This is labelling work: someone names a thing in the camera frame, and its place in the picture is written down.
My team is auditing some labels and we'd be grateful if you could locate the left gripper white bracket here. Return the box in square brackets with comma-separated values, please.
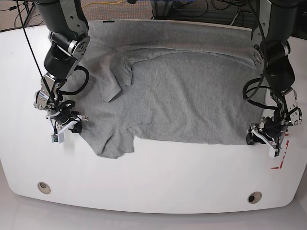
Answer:
[246, 123, 288, 158]

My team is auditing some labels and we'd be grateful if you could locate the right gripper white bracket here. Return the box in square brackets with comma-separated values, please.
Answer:
[46, 115, 88, 144]

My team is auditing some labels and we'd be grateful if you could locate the grey t-shirt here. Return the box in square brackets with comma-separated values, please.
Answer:
[72, 21, 262, 159]

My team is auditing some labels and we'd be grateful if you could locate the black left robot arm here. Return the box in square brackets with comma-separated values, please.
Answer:
[242, 0, 305, 158]

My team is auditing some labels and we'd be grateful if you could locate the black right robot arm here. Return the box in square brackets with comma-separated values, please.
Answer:
[34, 0, 90, 143]

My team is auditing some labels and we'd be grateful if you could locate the red tape rectangle marking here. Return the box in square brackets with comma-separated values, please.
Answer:
[269, 135, 290, 170]

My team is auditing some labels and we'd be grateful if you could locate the black tripod stand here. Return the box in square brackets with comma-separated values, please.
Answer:
[13, 1, 35, 28]

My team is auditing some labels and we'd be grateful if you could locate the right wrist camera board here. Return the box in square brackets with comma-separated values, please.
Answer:
[51, 134, 59, 143]

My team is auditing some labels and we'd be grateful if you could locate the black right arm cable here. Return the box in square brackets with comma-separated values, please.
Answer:
[16, 0, 90, 113]

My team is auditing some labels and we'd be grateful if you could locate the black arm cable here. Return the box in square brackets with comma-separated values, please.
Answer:
[242, 0, 279, 110]
[16, 0, 90, 113]

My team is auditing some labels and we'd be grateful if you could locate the right table cable grommet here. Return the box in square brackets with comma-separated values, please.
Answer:
[248, 191, 262, 204]

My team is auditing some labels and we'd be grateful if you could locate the table cable grommet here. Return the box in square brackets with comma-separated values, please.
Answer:
[248, 191, 262, 204]
[37, 182, 51, 195]

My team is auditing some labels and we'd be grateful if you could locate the left table cable grommet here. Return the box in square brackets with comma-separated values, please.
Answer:
[37, 182, 51, 195]

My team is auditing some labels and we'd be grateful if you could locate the yellow cable on floor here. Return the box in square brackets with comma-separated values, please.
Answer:
[83, 1, 123, 9]

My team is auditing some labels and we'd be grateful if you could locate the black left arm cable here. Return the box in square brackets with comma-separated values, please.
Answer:
[242, 0, 279, 110]

